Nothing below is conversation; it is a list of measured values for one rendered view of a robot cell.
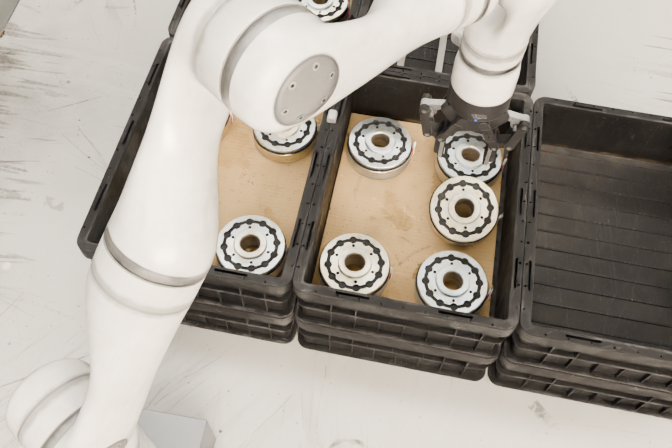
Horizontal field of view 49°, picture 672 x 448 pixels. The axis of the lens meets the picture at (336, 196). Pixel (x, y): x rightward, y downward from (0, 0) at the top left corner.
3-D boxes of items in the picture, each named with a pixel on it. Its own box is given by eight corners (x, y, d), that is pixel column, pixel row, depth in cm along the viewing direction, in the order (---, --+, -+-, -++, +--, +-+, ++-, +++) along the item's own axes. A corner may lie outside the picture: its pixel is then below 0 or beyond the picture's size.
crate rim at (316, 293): (514, 339, 96) (518, 333, 94) (290, 297, 98) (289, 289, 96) (530, 104, 116) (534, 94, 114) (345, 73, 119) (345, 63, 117)
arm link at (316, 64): (515, -31, 61) (440, -77, 64) (266, 57, 45) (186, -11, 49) (478, 60, 67) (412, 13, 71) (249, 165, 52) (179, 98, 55)
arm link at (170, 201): (190, -56, 50) (75, 230, 61) (279, 15, 46) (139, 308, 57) (277, -33, 58) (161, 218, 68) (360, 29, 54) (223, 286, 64)
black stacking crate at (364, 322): (497, 362, 104) (516, 333, 94) (293, 323, 106) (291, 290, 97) (515, 140, 125) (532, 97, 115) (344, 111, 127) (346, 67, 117)
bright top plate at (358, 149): (408, 173, 115) (409, 171, 115) (344, 166, 116) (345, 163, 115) (413, 122, 120) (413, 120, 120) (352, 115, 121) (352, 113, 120)
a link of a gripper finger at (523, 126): (522, 124, 89) (497, 148, 94) (535, 129, 89) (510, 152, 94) (523, 107, 91) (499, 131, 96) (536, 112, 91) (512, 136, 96)
